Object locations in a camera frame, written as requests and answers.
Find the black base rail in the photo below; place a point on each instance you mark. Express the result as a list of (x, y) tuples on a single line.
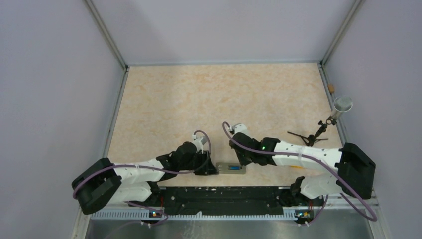
[(228, 201)]

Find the small tan cork piece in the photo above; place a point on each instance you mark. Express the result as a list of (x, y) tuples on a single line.
[(331, 88)]

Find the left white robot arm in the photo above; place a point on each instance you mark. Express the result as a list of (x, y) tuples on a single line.
[(106, 183)]

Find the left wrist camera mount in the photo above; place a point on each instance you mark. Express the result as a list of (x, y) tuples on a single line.
[(199, 142)]

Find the silver microphone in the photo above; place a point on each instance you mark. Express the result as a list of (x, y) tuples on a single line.
[(340, 105)]

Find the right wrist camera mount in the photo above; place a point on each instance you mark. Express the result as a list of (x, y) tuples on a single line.
[(238, 128)]

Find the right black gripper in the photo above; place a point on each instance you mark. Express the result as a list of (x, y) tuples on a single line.
[(243, 161)]

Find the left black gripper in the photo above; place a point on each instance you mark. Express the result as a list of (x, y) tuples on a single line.
[(207, 167)]

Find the grey white remote control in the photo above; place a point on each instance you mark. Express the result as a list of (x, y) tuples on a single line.
[(223, 168)]

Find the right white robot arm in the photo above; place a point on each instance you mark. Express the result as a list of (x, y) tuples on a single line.
[(343, 170)]

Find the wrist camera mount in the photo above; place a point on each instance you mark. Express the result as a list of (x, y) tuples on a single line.
[(199, 142), (238, 128)]

